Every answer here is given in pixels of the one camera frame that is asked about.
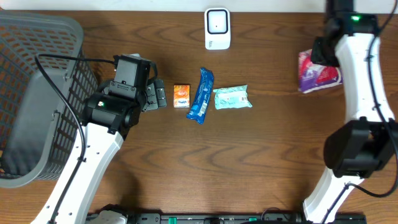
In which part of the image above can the red purple pad pack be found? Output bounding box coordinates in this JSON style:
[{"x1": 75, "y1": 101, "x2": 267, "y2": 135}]
[{"x1": 298, "y1": 49, "x2": 343, "y2": 93}]

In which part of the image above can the small orange box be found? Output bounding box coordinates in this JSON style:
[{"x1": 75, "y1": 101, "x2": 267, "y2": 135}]
[{"x1": 174, "y1": 85, "x2": 190, "y2": 108}]

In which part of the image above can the blue cookie pack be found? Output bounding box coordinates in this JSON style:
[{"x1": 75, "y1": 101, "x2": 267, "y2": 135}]
[{"x1": 187, "y1": 67, "x2": 214, "y2": 124}]

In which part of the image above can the light green wipes pack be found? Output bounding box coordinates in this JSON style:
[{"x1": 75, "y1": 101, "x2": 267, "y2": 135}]
[{"x1": 213, "y1": 85, "x2": 252, "y2": 110}]

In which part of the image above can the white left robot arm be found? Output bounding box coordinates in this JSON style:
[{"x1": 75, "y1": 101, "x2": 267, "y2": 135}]
[{"x1": 33, "y1": 80, "x2": 167, "y2": 223}]

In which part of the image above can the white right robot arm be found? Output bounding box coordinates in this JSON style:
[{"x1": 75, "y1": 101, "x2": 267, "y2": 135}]
[{"x1": 302, "y1": 0, "x2": 397, "y2": 223}]

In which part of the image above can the white barcode scanner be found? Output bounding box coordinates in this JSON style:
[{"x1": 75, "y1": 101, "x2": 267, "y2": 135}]
[{"x1": 204, "y1": 7, "x2": 231, "y2": 50}]

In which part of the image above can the grey plastic basket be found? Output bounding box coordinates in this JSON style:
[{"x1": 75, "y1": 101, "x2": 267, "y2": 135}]
[{"x1": 1, "y1": 11, "x2": 98, "y2": 188}]

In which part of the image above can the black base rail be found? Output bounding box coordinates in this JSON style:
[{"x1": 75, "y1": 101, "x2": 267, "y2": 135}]
[{"x1": 86, "y1": 212, "x2": 368, "y2": 224}]

